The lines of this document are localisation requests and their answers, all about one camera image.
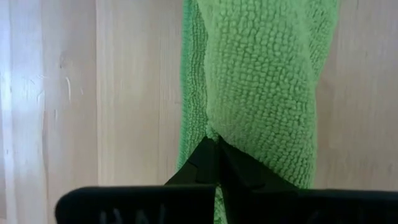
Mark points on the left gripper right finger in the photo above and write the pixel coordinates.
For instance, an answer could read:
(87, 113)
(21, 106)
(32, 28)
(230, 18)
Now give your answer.
(255, 189)

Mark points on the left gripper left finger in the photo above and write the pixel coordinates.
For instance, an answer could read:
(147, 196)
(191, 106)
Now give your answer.
(192, 177)

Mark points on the green microfiber towel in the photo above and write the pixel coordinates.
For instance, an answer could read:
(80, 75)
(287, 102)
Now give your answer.
(264, 77)

